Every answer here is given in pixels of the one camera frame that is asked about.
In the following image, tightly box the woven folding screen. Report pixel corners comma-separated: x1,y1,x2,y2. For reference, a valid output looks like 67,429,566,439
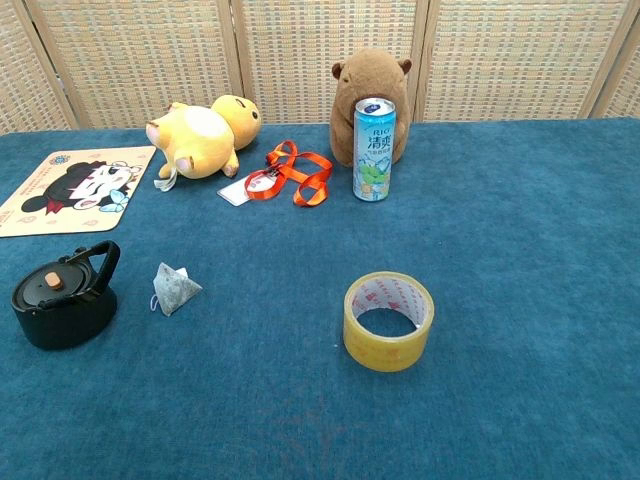
0,0,640,136

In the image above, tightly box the brown capybara plush toy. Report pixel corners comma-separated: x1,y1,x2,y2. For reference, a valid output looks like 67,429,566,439
328,48,413,168

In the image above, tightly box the black teapot with handle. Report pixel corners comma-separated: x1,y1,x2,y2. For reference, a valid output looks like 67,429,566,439
11,240,122,351

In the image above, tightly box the blue table cloth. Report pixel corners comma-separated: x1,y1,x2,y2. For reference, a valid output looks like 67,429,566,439
0,116,640,480

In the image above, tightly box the yellow plush toy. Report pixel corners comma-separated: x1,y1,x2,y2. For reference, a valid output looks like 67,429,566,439
145,94,263,193

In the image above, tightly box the cartoon printed mouse pad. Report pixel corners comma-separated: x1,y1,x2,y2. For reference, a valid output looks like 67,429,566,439
0,145,158,239

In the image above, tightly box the blue drink can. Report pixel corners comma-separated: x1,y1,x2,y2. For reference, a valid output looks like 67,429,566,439
352,97,397,202

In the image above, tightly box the yellow packing tape roll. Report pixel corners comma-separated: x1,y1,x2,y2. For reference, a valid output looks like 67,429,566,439
342,271,435,373

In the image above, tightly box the orange lanyard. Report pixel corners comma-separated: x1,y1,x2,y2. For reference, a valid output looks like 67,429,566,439
245,140,334,208

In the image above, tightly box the white badge card holder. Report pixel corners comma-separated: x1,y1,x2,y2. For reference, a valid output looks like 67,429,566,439
217,170,284,207

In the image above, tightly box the pyramid tea bag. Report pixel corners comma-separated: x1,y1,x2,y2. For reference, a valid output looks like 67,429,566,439
150,261,204,318

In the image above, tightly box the black kettle lid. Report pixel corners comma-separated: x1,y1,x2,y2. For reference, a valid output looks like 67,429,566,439
14,260,94,308

